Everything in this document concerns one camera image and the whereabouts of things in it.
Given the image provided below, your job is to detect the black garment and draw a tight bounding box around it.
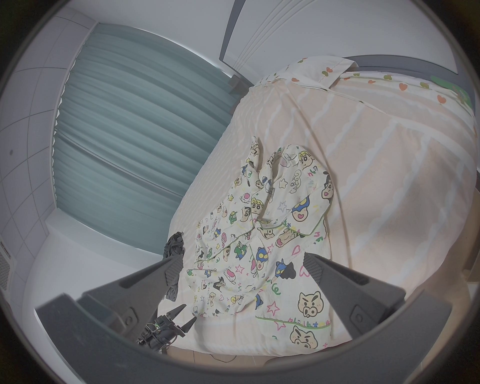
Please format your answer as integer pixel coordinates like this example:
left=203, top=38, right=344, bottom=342
left=163, top=232, right=187, bottom=263

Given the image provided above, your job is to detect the bed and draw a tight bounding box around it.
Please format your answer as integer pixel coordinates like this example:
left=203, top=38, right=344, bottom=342
left=157, top=0, right=480, bottom=357

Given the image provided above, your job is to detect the blue-green curtain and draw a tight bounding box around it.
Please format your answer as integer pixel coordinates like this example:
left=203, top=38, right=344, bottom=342
left=52, top=22, right=248, bottom=259

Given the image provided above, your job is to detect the grey bedside table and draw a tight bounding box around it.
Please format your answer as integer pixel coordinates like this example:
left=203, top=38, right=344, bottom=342
left=229, top=73, right=248, bottom=94

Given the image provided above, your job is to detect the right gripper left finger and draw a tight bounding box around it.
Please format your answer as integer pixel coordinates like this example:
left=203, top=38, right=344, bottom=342
left=80, top=256, right=185, bottom=334

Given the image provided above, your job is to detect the white printed pyjama top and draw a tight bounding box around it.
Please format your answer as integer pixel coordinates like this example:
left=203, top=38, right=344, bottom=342
left=186, top=136, right=335, bottom=353

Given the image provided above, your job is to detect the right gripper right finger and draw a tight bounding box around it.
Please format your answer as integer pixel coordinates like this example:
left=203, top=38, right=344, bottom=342
left=302, top=252, right=406, bottom=339

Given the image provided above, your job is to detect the white printed pillow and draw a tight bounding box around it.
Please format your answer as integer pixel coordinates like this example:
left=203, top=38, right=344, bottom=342
left=259, top=55, right=357, bottom=91
left=337, top=70, right=474, bottom=113

